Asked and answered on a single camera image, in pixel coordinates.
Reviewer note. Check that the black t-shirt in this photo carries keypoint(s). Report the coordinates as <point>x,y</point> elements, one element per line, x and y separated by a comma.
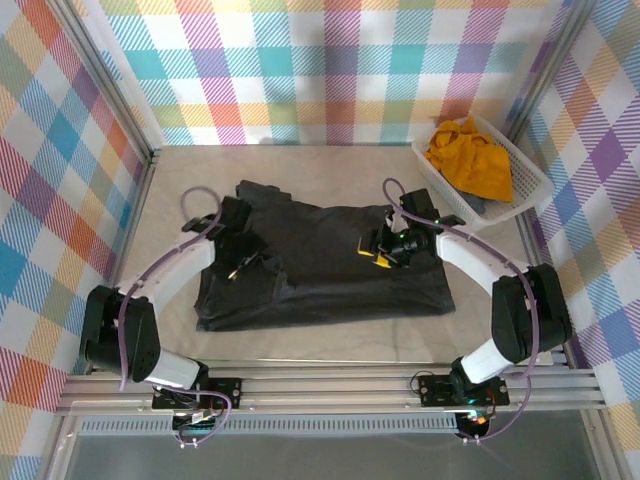
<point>340,280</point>

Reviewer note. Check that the blue cloth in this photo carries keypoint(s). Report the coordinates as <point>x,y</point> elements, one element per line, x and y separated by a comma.
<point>479,205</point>

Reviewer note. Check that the white plastic basket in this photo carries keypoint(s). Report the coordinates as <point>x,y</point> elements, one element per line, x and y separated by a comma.
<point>530,180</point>

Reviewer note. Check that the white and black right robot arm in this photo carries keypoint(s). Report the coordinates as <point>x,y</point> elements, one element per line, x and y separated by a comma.
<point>475,255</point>

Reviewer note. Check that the yellow t-shirt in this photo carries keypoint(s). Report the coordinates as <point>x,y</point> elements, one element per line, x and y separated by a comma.
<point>475,160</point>

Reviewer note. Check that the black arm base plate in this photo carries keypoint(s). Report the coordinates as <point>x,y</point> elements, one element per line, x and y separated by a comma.
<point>225,390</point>
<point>435,390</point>

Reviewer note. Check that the green circuit board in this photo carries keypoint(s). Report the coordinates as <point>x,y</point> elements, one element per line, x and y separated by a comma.
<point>197,420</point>
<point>475,417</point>

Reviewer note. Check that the aluminium frame post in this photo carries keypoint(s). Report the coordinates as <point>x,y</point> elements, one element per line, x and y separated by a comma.
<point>545,75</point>
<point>112,85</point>

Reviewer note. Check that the aluminium mounting rail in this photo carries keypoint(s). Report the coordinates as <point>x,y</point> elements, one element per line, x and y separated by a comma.
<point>325,387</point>

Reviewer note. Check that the checked fabric backdrop panel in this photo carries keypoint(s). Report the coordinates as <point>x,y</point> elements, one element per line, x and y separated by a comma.
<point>50,175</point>
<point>595,225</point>
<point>310,75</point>

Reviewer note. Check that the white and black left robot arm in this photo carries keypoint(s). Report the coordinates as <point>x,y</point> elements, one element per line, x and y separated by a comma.
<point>165,270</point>

